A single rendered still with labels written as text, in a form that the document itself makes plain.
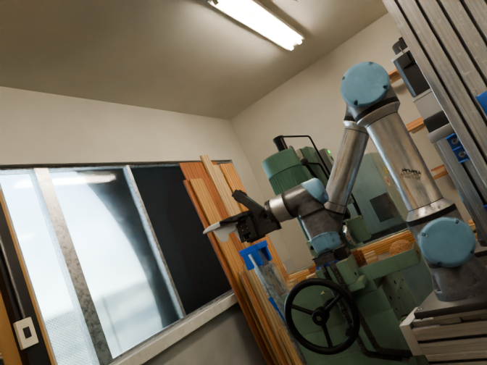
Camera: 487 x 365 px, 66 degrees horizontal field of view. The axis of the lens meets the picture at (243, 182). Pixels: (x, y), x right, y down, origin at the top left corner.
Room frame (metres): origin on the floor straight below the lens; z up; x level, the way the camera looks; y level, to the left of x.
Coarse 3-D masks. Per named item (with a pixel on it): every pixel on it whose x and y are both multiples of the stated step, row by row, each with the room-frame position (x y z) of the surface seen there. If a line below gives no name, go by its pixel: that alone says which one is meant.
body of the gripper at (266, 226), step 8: (248, 216) 1.06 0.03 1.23; (256, 216) 1.06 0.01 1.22; (264, 216) 1.06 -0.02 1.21; (272, 216) 1.03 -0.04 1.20; (240, 224) 1.07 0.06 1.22; (248, 224) 1.05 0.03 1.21; (256, 224) 1.06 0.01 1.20; (264, 224) 1.05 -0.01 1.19; (272, 224) 1.04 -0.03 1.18; (240, 232) 1.07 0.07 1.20; (248, 232) 1.07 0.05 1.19; (256, 232) 1.04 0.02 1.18; (264, 232) 1.05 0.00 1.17; (248, 240) 1.10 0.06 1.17
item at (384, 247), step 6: (408, 234) 1.63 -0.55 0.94; (390, 240) 1.66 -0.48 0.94; (408, 240) 1.63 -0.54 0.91; (414, 240) 1.63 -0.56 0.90; (372, 246) 1.70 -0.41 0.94; (378, 246) 1.68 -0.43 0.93; (384, 246) 1.68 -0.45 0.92; (390, 246) 1.67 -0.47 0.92; (366, 252) 1.71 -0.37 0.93; (378, 252) 1.69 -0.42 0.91; (384, 252) 1.68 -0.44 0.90; (294, 276) 1.86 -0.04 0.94; (300, 276) 1.85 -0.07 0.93; (306, 276) 1.84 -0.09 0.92
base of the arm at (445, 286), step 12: (432, 264) 1.06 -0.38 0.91; (468, 264) 1.01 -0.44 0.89; (480, 264) 1.03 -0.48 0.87; (432, 276) 1.08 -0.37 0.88; (444, 276) 1.03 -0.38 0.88; (456, 276) 1.01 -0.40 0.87; (468, 276) 1.01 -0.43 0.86; (480, 276) 1.00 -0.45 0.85; (444, 288) 1.04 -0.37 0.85; (456, 288) 1.01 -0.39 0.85; (468, 288) 1.00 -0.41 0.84; (480, 288) 1.00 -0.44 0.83; (444, 300) 1.05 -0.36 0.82; (456, 300) 1.02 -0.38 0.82
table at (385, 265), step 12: (408, 252) 1.49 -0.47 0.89; (420, 252) 1.66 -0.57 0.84; (360, 264) 1.64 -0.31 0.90; (372, 264) 1.55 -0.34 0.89; (384, 264) 1.54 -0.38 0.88; (396, 264) 1.52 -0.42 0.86; (408, 264) 1.50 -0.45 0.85; (360, 276) 1.57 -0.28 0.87; (372, 276) 1.56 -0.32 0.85; (312, 288) 1.67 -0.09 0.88; (348, 288) 1.51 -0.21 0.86; (360, 288) 1.49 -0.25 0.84; (300, 300) 1.70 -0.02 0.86; (324, 300) 1.56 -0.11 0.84
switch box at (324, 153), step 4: (324, 148) 1.97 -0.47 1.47; (316, 152) 1.99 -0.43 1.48; (320, 152) 1.98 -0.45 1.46; (324, 152) 1.98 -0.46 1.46; (316, 156) 2.00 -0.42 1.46; (324, 156) 1.98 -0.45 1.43; (328, 156) 1.98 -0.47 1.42; (332, 156) 2.05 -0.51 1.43; (320, 160) 1.99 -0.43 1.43; (324, 160) 1.98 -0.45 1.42; (328, 160) 1.98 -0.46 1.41; (332, 160) 2.01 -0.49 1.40; (328, 164) 1.98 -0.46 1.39; (332, 164) 1.97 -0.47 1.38; (324, 168) 1.99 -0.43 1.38; (328, 168) 1.98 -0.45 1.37; (328, 176) 1.99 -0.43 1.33
